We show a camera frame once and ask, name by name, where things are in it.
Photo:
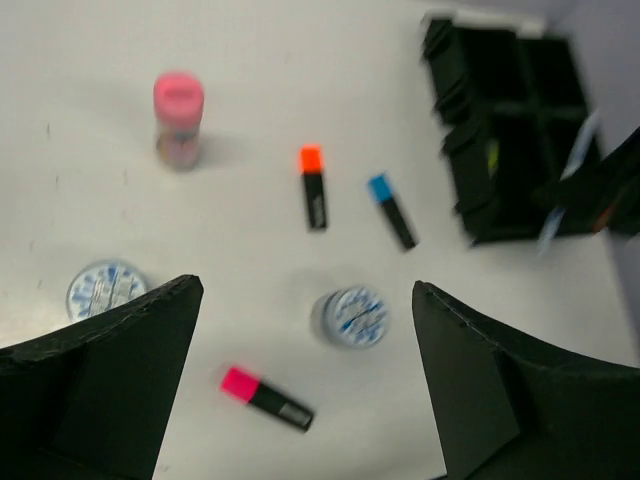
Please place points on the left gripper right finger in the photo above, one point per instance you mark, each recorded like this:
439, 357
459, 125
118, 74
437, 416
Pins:
510, 406

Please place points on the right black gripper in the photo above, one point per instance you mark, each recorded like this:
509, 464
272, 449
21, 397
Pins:
599, 196

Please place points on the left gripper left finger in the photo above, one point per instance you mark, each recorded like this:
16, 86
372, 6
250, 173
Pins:
93, 400

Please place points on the blue glitter jar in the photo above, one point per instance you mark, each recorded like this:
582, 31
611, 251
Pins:
352, 318
101, 286

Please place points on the pink highlighter marker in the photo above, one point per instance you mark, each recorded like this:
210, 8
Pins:
252, 390

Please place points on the blue highlighter marker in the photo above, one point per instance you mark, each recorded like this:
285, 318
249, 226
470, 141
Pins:
383, 195

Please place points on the orange highlighter marker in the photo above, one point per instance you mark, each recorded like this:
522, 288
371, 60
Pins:
312, 170

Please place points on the pink glitter bottle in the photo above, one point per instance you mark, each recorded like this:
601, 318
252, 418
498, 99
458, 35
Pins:
178, 101

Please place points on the black divided organizer tray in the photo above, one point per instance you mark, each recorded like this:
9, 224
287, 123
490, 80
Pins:
514, 106

